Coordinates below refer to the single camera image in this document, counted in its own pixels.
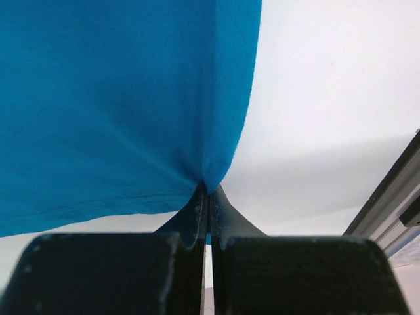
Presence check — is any aluminium front rail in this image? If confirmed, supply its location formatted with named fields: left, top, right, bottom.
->
left=343, top=132, right=419, bottom=258

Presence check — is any blue t shirt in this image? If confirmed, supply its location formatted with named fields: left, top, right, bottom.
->
left=1, top=1, right=262, bottom=236

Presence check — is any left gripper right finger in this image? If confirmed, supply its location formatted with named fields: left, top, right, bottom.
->
left=209, top=188, right=410, bottom=314

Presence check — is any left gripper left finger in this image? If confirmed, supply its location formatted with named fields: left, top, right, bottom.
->
left=1, top=184, right=208, bottom=314

